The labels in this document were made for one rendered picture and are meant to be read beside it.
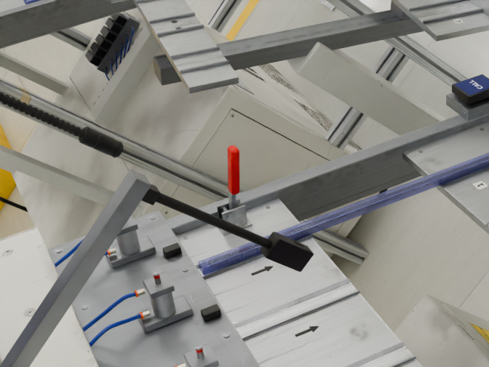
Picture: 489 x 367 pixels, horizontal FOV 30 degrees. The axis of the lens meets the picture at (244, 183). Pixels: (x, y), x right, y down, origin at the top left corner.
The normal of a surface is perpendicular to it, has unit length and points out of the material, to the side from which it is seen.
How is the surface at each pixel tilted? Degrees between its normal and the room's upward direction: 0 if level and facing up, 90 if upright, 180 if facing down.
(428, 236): 0
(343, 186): 90
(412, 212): 0
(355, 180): 90
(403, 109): 90
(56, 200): 0
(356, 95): 90
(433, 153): 45
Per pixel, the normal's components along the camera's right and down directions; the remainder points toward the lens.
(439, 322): -0.72, -0.34
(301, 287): -0.11, -0.80
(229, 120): 0.40, 0.50
